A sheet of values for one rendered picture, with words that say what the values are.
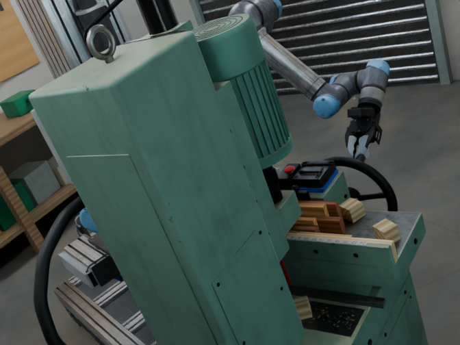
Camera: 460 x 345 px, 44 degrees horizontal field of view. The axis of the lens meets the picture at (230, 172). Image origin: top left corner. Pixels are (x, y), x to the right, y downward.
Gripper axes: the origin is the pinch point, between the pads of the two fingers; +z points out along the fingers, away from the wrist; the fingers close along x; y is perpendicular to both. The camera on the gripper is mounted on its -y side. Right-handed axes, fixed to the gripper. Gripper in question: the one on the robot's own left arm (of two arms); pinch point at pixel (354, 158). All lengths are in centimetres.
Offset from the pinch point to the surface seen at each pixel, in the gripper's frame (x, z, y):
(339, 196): -3.9, 17.2, -10.6
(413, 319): -21.0, 41.6, 11.9
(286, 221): -1.7, 32.5, -28.6
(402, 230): -24.6, 27.5, -15.2
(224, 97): -5, 22, -66
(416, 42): 71, -197, 185
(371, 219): -15.5, 24.4, -13.3
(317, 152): 115, -94, 164
